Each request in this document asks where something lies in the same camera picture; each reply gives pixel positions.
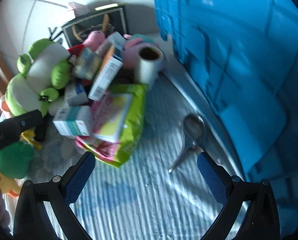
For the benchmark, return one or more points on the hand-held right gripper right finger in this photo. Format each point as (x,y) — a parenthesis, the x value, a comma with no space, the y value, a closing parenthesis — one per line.
(212,180)

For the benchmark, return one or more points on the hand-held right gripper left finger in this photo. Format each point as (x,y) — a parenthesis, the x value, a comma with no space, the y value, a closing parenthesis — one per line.
(80,177)

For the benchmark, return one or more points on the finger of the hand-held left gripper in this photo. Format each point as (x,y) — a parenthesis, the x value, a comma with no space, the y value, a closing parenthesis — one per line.
(28,120)

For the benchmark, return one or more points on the green white frog plush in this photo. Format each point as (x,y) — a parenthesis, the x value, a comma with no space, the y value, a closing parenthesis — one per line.
(38,72)

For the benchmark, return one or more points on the blue plastic storage container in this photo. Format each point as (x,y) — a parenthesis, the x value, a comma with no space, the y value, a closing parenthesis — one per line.
(239,55)

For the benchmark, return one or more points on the yellow black small object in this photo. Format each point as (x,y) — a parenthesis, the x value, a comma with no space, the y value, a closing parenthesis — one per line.
(31,142)

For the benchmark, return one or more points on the green plush toy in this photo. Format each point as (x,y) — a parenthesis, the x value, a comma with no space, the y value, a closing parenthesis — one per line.
(11,160)

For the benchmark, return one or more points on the white teal medicine box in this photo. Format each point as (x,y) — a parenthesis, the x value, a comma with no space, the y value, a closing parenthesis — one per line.
(71,122)

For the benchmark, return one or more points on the yellow plush toy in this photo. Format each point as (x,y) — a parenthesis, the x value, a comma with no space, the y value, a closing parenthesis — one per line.
(6,185)

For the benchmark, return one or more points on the white blue medicine box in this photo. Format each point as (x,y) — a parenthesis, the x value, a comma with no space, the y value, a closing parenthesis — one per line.
(75,92)

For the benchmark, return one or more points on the light blue tablecloth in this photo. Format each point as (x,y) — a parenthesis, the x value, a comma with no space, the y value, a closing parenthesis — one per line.
(139,192)

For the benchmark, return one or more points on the pink yellow box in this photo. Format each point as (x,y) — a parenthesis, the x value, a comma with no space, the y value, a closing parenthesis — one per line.
(113,117)

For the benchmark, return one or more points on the colourful snack packet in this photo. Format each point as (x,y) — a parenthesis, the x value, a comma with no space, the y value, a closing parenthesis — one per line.
(87,62)

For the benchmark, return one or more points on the white orange medicine box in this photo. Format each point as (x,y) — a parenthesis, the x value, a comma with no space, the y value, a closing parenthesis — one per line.
(106,75)

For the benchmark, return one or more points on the pink pig plush toy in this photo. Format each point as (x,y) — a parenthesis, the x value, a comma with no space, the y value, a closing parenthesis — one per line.
(95,38)

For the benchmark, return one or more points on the pink white tissue box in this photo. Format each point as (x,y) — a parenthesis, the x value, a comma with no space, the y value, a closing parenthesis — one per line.
(77,9)

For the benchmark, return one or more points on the clear tape roll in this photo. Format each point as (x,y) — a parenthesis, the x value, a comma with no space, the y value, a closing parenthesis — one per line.
(149,72)

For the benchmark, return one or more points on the pink blue pig plush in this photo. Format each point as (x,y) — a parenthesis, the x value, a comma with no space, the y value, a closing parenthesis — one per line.
(132,47)

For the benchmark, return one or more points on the yellow sticky note pad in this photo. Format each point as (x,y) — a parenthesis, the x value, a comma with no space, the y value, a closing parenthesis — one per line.
(105,6)

